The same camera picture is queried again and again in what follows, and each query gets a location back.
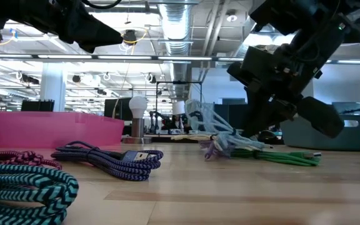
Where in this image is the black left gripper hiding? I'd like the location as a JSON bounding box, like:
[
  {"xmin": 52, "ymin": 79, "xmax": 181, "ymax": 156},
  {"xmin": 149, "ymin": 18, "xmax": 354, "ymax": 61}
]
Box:
[{"xmin": 0, "ymin": 0, "xmax": 124, "ymax": 54}]

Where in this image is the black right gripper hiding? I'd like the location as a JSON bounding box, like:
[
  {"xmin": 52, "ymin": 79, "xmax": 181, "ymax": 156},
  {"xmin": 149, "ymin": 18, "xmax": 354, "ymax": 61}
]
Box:
[{"xmin": 226, "ymin": 46, "xmax": 346, "ymax": 139}]

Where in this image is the green USB cable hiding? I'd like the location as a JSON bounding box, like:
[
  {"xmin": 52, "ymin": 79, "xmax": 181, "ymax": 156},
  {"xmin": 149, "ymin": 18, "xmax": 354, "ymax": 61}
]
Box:
[{"xmin": 229, "ymin": 149, "xmax": 323, "ymax": 168}]

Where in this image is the light blue USB cable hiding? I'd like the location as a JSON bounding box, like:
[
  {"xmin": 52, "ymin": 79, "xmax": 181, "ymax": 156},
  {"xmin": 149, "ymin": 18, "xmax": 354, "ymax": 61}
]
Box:
[{"xmin": 184, "ymin": 99, "xmax": 266, "ymax": 158}]

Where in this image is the lavender USB cable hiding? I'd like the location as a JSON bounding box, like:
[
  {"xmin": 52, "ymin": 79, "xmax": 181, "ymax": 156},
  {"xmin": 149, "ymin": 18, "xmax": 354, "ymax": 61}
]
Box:
[{"xmin": 200, "ymin": 139, "xmax": 228, "ymax": 161}]

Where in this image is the cream USB cable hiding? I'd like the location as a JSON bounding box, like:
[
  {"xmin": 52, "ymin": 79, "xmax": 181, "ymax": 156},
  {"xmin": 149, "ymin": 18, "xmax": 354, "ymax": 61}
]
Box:
[{"xmin": 171, "ymin": 133, "xmax": 273, "ymax": 153}]

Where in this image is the blue black braided USB cable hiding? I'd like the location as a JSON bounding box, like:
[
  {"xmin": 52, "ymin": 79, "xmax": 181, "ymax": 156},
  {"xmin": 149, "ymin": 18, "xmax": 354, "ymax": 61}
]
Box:
[{"xmin": 51, "ymin": 141, "xmax": 164, "ymax": 183}]

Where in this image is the magenta black braided USB cable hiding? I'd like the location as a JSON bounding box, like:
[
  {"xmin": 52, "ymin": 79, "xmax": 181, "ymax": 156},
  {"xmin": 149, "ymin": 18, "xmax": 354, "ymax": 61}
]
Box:
[{"xmin": 0, "ymin": 141, "xmax": 63, "ymax": 171}]

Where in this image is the teal black braided USB cable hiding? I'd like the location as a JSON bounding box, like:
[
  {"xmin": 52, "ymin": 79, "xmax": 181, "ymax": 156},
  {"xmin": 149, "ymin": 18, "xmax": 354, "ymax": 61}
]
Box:
[{"xmin": 0, "ymin": 163, "xmax": 80, "ymax": 225}]

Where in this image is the dark office partition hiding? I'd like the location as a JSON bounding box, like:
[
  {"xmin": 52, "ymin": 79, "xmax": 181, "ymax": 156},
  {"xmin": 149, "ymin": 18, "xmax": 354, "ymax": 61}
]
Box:
[{"xmin": 213, "ymin": 102, "xmax": 250, "ymax": 131}]

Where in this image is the grey teal plastic bin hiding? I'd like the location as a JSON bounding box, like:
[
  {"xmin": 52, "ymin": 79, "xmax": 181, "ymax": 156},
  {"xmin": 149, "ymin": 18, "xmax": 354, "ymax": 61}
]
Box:
[{"xmin": 280, "ymin": 114, "xmax": 360, "ymax": 152}]

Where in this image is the large black background monitor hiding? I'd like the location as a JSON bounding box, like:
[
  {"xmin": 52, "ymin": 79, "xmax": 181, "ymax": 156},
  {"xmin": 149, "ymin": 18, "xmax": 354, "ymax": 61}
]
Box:
[{"xmin": 103, "ymin": 97, "xmax": 133, "ymax": 122}]

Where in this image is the light bulb on metal base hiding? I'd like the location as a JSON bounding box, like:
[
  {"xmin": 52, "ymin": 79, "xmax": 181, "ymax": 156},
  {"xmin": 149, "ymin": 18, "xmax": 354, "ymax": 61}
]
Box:
[{"xmin": 121, "ymin": 96, "xmax": 153, "ymax": 145}]

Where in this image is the long ceiling light bar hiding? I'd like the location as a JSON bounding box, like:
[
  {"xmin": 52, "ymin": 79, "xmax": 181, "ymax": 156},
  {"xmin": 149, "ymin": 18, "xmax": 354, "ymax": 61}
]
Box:
[{"xmin": 0, "ymin": 53, "xmax": 360, "ymax": 65}]

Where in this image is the small black background monitor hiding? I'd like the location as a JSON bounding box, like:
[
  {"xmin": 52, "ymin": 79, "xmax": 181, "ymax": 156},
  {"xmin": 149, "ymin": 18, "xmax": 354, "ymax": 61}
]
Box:
[{"xmin": 20, "ymin": 99, "xmax": 56, "ymax": 113}]

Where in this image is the pink translucent plastic bin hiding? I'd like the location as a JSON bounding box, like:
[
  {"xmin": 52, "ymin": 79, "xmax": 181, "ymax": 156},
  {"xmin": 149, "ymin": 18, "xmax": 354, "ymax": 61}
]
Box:
[{"xmin": 0, "ymin": 111, "xmax": 126, "ymax": 149}]

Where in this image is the white shade background lamp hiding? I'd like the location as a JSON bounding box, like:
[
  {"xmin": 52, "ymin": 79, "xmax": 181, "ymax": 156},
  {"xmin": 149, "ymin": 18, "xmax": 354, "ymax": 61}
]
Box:
[{"xmin": 171, "ymin": 100, "xmax": 187, "ymax": 116}]

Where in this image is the person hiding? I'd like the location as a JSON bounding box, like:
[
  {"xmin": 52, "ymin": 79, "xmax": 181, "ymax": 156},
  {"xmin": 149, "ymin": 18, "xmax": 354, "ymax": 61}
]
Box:
[{"xmin": 170, "ymin": 114, "xmax": 185, "ymax": 131}]

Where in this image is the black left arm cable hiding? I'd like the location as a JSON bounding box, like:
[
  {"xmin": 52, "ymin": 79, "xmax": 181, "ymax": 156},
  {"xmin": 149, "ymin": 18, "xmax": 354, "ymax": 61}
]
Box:
[{"xmin": 81, "ymin": 0, "xmax": 123, "ymax": 10}]

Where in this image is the silver ribbed ceiling duct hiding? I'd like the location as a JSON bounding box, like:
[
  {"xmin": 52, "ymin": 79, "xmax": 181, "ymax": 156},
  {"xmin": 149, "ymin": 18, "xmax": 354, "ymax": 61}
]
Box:
[{"xmin": 157, "ymin": 0, "xmax": 197, "ymax": 101}]

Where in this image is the slanted silver ceiling duct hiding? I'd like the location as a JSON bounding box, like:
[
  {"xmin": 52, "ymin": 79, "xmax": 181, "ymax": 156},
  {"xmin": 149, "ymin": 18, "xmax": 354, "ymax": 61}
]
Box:
[{"xmin": 232, "ymin": 14, "xmax": 262, "ymax": 59}]

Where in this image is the black metal frame stand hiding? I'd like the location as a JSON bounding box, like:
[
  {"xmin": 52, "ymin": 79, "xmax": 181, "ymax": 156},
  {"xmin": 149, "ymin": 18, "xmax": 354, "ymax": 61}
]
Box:
[{"xmin": 155, "ymin": 81, "xmax": 204, "ymax": 136}]

